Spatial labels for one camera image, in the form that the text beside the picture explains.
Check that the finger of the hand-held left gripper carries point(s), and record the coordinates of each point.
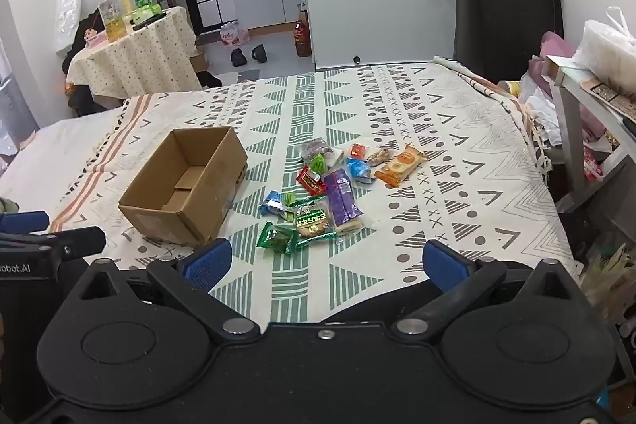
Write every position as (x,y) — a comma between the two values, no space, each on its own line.
(79,241)
(22,222)

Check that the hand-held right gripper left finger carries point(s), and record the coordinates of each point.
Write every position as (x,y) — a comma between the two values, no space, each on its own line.
(208,262)

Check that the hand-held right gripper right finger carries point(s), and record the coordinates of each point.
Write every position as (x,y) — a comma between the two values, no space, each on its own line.
(444,265)

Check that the dark green snack packet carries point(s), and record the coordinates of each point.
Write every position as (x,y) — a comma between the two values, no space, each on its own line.
(276,239)

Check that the brown cardboard box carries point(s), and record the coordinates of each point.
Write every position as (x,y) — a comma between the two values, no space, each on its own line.
(208,190)

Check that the blue and white snack packet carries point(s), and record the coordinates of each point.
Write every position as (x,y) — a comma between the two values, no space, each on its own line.
(278,205)

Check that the orange rice cracker packet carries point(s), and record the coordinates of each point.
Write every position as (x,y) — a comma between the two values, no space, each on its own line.
(401,164)

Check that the green label cake packet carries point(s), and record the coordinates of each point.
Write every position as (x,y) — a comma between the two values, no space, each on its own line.
(312,223)

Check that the long purple snack packet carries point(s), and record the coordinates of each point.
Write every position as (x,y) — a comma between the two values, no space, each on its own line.
(339,200)

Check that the clear nut bar packet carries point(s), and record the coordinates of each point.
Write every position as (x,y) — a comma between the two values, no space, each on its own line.
(380,155)

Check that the red snack packet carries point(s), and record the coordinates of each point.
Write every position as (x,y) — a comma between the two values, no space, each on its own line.
(310,181)

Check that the small orange snack packet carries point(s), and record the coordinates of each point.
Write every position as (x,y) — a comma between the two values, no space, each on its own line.
(358,151)

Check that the light green snack packet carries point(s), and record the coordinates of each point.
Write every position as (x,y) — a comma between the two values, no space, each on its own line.
(319,164)

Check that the clear purple bun packet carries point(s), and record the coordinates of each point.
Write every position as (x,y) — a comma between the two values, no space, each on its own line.
(318,149)

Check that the white bed sheet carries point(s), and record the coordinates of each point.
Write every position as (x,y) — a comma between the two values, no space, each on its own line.
(49,141)

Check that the patterned blanket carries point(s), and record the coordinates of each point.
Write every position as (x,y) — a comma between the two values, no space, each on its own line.
(397,116)

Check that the crumpled plastic bag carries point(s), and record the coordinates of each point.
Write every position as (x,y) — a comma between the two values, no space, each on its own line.
(606,275)

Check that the red pouch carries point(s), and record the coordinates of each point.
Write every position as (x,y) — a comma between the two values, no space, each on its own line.
(592,161)

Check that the white cloth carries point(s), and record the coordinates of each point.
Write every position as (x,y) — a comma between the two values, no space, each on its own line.
(541,111)

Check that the dark cloth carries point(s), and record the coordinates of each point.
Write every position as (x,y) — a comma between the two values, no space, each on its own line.
(74,46)

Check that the grey metal shelf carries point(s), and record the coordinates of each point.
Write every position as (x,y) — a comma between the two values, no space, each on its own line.
(571,131)

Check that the yellow can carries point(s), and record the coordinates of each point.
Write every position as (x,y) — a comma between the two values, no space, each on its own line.
(509,87)

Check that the grey floor mat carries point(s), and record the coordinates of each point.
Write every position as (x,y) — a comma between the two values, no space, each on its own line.
(246,74)

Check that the dotted tablecloth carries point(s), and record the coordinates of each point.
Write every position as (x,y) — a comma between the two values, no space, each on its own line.
(139,56)

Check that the pink cartoon box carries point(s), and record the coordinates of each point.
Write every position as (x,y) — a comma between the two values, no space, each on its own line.
(95,35)

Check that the small floor carton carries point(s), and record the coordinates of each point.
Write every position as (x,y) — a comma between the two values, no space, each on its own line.
(198,60)

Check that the black slipper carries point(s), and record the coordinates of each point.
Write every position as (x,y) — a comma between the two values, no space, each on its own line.
(259,53)
(238,57)

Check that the clear bottle with yellow drink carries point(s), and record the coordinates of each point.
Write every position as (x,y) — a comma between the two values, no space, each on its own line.
(112,21)

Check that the pink pack of bottles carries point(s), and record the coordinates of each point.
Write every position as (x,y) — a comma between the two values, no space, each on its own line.
(233,34)

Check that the pink cloth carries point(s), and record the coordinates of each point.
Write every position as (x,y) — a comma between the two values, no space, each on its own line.
(546,51)

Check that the green pouch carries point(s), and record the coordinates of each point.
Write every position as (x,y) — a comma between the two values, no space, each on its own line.
(146,13)

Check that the small yellow bottle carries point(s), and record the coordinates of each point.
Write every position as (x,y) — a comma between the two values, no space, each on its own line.
(126,4)

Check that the red oil bottle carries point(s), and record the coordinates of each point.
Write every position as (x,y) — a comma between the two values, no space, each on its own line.
(302,37)

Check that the black flat panel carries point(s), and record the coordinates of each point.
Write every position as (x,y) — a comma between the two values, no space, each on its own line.
(512,21)

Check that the white plastic bag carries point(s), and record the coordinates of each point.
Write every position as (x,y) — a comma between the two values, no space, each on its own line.
(603,51)

